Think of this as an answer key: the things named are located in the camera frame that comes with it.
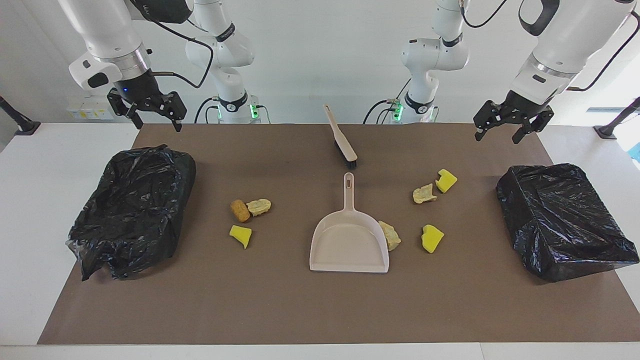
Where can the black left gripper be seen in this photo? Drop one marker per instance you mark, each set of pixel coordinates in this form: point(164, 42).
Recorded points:
point(522, 107)

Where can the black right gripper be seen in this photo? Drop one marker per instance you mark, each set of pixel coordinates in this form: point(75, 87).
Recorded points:
point(140, 90)

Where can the yellow sponge piece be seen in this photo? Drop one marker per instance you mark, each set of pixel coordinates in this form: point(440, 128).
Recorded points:
point(446, 181)
point(431, 240)
point(240, 233)

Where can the tan beige foam chunk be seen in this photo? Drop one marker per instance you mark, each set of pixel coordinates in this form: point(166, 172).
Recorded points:
point(424, 194)

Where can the orange-brown foam chunk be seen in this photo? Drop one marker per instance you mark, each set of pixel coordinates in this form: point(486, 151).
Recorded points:
point(240, 211)

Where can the pale beige foam chunk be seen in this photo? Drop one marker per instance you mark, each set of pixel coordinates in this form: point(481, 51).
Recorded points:
point(391, 239)
point(260, 206)

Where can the beige hand brush black bristles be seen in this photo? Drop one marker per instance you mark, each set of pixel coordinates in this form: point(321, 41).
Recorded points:
point(342, 142)

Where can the beige plastic dustpan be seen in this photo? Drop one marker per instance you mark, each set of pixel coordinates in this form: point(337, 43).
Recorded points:
point(350, 250)

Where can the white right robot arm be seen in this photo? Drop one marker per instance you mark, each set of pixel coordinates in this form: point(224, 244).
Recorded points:
point(107, 30)

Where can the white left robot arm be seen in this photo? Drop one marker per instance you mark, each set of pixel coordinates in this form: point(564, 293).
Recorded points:
point(575, 35)

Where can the black trash bag bin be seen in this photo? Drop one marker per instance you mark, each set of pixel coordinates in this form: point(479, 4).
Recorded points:
point(560, 220)
point(130, 220)

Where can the black stand leg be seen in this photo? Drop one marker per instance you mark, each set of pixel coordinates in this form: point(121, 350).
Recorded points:
point(25, 125)
point(607, 131)

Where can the blue object at edge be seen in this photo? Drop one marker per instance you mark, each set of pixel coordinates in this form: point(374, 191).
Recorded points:
point(636, 151)

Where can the brown table mat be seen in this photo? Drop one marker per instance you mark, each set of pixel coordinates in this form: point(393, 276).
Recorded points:
point(300, 310)

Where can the white wall socket box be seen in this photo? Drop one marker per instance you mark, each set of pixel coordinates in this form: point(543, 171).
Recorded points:
point(92, 109)

